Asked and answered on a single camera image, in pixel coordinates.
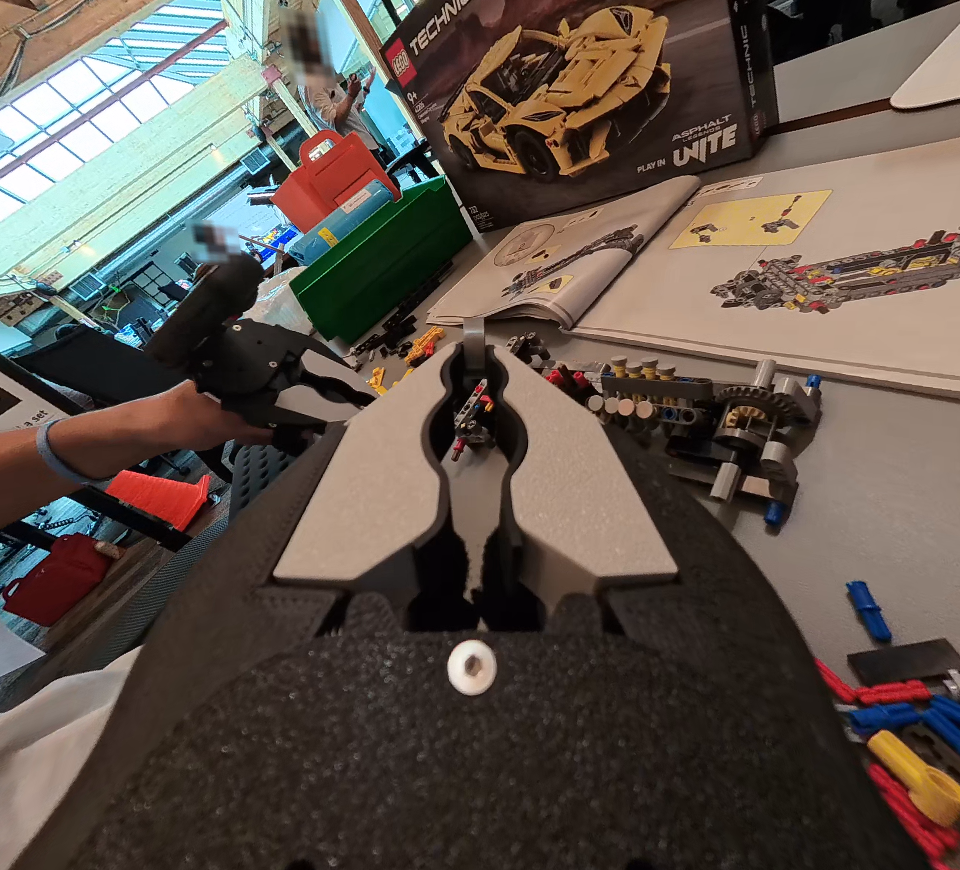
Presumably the pile of yellow lego pieces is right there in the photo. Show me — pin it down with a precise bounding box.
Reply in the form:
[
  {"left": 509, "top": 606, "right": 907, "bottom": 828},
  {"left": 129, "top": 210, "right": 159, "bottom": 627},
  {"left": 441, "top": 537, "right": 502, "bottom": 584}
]
[{"left": 367, "top": 326, "right": 447, "bottom": 395}]

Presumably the pile of black lego pieces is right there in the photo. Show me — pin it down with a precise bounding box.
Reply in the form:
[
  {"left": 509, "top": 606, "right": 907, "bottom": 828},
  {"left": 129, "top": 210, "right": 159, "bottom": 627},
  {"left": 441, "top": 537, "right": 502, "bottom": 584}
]
[{"left": 348, "top": 315, "right": 421, "bottom": 372}]

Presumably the white folding stand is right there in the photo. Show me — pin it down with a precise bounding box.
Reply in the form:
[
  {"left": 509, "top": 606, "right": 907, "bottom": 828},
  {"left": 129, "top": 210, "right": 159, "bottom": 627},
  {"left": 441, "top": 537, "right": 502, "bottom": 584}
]
[{"left": 888, "top": 22, "right": 960, "bottom": 111}]

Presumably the red bag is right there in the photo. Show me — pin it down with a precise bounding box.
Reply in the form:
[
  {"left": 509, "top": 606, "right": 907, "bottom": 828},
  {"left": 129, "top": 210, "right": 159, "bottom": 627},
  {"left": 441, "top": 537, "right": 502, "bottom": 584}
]
[{"left": 0, "top": 532, "right": 115, "bottom": 627}]

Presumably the orange traffic cone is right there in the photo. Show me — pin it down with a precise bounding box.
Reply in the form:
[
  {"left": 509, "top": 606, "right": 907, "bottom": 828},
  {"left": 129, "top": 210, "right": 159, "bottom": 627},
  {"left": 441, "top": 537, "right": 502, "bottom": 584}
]
[{"left": 103, "top": 470, "right": 213, "bottom": 534}]

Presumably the pile of mixed lego pins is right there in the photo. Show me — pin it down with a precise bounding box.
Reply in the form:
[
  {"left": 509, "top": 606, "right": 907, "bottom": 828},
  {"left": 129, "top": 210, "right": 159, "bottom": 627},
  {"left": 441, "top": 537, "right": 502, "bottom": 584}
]
[{"left": 813, "top": 579, "right": 960, "bottom": 870}]

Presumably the green plastic bin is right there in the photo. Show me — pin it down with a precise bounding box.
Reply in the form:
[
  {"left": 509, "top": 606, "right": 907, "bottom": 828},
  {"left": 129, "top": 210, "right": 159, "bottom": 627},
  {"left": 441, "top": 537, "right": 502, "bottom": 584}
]
[{"left": 288, "top": 176, "right": 475, "bottom": 346}]

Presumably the person's white shirt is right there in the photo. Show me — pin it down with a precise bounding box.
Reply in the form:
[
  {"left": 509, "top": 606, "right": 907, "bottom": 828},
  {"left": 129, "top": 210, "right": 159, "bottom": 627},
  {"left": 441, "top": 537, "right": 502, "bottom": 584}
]
[{"left": 0, "top": 648, "right": 144, "bottom": 870}]

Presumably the blue wristband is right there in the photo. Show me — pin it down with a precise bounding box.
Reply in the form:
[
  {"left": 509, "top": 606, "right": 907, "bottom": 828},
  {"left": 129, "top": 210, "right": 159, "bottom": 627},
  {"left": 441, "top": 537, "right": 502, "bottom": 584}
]
[{"left": 36, "top": 417, "right": 102, "bottom": 490}]

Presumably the clear plastic bag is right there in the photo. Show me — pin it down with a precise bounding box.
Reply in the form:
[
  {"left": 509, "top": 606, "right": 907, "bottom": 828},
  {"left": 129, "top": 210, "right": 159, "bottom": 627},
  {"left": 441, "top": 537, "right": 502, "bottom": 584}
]
[{"left": 255, "top": 268, "right": 316, "bottom": 335}]

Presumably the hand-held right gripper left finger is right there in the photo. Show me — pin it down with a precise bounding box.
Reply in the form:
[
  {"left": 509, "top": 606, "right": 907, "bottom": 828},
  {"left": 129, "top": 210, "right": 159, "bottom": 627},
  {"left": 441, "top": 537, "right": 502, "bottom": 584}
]
[{"left": 270, "top": 341, "right": 471, "bottom": 633}]

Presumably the orange felt bag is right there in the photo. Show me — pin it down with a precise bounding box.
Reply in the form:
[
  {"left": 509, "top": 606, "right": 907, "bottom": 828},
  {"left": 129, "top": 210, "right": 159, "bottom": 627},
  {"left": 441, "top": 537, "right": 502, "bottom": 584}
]
[{"left": 270, "top": 129, "right": 402, "bottom": 234}]

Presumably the grey lego car chassis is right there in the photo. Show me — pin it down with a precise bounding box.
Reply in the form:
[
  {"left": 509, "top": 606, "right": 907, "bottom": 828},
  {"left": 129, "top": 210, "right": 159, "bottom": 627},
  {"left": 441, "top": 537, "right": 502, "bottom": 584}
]
[{"left": 450, "top": 330, "right": 822, "bottom": 528}]

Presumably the grey lego piece with connector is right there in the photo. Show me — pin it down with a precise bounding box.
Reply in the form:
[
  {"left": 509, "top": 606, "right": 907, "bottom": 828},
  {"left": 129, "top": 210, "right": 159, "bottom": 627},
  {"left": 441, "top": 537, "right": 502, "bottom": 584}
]
[{"left": 461, "top": 317, "right": 492, "bottom": 372}]

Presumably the lego instruction booklet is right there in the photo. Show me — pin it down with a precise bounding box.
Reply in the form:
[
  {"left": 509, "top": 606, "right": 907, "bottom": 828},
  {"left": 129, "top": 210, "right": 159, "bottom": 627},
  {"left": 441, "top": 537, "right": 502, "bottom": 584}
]
[{"left": 426, "top": 138, "right": 960, "bottom": 399}]

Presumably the white printed sign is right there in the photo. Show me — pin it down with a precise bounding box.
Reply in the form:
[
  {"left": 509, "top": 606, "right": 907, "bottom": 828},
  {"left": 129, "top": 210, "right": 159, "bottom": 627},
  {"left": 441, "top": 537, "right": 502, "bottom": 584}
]
[{"left": 0, "top": 367, "right": 72, "bottom": 436}]

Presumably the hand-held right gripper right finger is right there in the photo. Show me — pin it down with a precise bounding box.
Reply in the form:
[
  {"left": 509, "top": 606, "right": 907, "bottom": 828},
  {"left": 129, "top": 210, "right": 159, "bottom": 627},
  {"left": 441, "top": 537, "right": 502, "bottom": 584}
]
[{"left": 480, "top": 345, "right": 681, "bottom": 633}]

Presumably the person's left hand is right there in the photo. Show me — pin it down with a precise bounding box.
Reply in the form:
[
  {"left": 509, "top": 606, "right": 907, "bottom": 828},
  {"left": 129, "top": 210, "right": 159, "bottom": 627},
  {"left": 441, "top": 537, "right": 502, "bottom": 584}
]
[{"left": 92, "top": 379, "right": 275, "bottom": 483}]

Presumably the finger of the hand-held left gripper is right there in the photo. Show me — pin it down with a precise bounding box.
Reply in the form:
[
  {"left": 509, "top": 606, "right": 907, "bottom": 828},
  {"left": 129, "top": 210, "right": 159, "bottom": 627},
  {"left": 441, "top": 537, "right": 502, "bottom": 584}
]
[
  {"left": 298, "top": 354, "right": 378, "bottom": 404},
  {"left": 272, "top": 382, "right": 376, "bottom": 430}
]

